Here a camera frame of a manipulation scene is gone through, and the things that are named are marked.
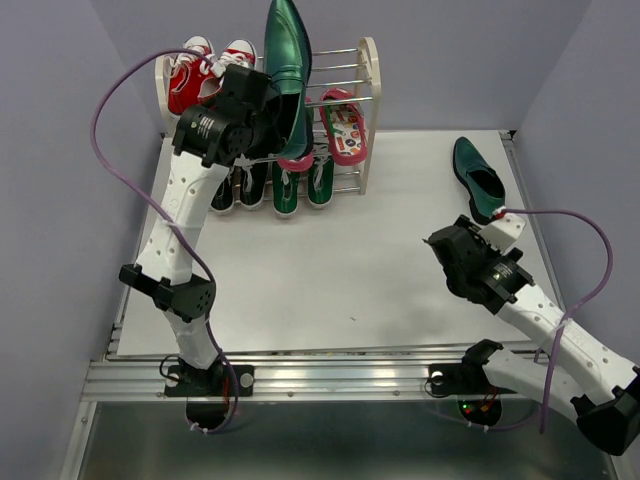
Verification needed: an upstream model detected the dark green loafer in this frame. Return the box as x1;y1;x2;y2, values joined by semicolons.
263;0;312;159
452;137;506;225

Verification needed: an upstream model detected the pink slide sandal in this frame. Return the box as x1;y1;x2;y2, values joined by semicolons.
320;102;368;167
277;107;314;173

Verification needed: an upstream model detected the green canvas sneaker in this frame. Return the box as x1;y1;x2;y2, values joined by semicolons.
307;156;335;209
272;163;300;218

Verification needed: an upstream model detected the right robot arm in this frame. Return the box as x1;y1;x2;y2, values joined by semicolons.
425;209;639;456

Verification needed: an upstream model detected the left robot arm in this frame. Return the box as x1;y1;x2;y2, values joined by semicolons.
119;65;282;397

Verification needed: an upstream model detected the cream shoe rack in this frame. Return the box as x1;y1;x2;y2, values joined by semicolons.
155;36;381;203

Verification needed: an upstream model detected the red sneaker right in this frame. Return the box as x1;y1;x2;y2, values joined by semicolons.
198;39;256;102

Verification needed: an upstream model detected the red sneaker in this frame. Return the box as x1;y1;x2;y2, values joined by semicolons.
168;53;218;117
198;39;256;102

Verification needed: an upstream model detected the black sneaker right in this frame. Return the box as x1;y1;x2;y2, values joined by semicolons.
239;162;269;210

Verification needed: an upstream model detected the black sneaker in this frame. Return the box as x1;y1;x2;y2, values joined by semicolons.
210;170;235;215
239;162;269;210

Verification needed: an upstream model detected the red sneaker left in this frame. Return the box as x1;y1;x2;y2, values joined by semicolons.
168;53;218;117

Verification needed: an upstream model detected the black sneaker left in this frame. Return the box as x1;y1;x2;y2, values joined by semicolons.
210;170;235;215

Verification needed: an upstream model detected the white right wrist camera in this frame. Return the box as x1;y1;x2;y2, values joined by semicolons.
478;207;526;252

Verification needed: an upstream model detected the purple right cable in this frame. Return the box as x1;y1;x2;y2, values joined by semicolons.
429;206;614;434

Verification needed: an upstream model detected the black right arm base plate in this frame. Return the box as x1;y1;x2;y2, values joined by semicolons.
424;363;494;398

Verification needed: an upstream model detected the aluminium table edge rail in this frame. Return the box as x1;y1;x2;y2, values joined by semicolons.
81;345;467;403

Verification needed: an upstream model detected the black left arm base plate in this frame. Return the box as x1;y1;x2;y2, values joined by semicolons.
164;363;255;398

